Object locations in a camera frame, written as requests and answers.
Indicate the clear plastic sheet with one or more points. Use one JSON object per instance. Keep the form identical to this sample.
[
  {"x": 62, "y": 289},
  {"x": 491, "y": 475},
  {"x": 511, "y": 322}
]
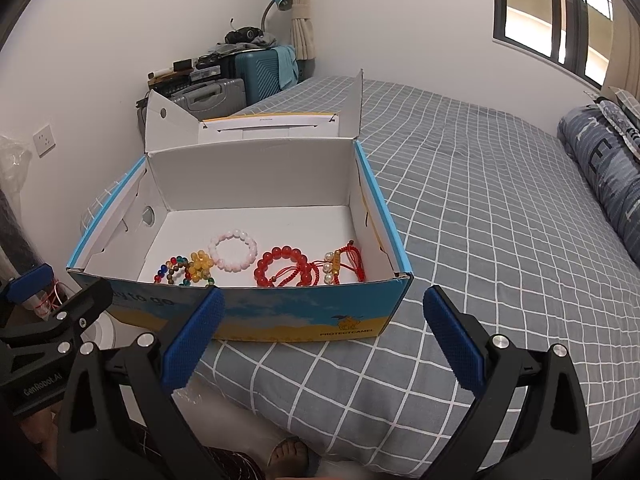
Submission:
[{"x": 225, "y": 410}]

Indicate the dark patterned clothing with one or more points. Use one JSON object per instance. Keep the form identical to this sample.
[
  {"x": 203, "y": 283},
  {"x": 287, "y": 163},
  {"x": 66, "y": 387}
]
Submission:
[{"x": 225, "y": 465}]

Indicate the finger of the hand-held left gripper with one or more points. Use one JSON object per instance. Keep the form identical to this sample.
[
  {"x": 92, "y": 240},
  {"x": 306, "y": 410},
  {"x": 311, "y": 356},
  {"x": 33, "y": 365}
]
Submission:
[
  {"x": 85, "y": 300},
  {"x": 30, "y": 284}
]

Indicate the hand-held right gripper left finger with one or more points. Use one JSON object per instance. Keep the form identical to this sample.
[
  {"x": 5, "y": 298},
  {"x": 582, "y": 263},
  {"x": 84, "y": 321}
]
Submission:
[{"x": 192, "y": 345}]

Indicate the small bottle with red thread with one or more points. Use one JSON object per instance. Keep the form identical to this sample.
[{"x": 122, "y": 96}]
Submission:
[{"x": 42, "y": 300}]

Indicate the blue and white cardboard box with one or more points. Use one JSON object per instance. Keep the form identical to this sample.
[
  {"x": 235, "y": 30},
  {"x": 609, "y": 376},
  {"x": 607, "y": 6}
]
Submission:
[{"x": 250, "y": 175}]

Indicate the person's left hand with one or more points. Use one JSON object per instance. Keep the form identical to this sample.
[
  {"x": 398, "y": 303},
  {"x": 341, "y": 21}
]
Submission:
[{"x": 40, "y": 432}]

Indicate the grey hard suitcase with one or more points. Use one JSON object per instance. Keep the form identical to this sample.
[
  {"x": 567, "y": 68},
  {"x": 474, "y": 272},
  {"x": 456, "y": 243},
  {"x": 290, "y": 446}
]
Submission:
[{"x": 210, "y": 95}]

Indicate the bed with grey checked sheet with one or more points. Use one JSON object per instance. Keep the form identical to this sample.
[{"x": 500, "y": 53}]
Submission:
[{"x": 475, "y": 210}]

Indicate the white wall socket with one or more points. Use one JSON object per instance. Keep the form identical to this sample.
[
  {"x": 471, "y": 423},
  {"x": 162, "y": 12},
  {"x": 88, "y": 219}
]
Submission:
[{"x": 44, "y": 140}]

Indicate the pile of dark boxes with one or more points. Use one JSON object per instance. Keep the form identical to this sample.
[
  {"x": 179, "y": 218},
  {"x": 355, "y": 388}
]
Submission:
[{"x": 185, "y": 70}]

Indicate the grey patterned pillow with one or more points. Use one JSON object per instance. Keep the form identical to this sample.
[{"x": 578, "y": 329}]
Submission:
[{"x": 617, "y": 120}]

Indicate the black pouch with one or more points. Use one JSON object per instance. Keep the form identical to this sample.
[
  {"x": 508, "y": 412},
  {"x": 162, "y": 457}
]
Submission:
[{"x": 242, "y": 35}]

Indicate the clear plastic wrapped roll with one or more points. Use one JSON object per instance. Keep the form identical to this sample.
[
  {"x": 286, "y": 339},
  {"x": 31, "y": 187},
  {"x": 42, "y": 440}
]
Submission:
[{"x": 11, "y": 210}]

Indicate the dark framed window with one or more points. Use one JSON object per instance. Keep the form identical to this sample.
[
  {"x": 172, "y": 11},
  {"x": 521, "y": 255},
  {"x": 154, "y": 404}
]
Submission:
[{"x": 545, "y": 10}]

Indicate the grey cloth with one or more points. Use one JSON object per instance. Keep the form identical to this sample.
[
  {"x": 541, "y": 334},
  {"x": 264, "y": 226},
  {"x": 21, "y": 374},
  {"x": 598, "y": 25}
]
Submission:
[{"x": 235, "y": 49}]

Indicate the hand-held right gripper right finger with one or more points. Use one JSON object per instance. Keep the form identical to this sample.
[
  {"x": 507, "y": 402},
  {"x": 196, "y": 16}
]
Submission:
[{"x": 452, "y": 342}]

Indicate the beige curtain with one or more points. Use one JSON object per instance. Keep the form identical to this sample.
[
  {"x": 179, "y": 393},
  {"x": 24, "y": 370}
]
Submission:
[{"x": 302, "y": 25}]

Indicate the teal towel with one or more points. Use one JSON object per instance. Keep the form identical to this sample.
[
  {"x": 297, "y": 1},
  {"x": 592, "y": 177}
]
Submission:
[{"x": 286, "y": 67}]

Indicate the person's foot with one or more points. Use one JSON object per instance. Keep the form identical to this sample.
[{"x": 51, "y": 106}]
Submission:
[{"x": 287, "y": 457}]

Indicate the teal hard suitcase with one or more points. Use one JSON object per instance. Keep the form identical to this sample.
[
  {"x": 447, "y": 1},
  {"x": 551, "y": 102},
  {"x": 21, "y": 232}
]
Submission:
[{"x": 260, "y": 75}]

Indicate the blue patterned pillow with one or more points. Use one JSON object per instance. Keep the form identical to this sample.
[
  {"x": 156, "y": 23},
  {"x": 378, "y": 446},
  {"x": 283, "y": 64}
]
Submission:
[{"x": 605, "y": 170}]

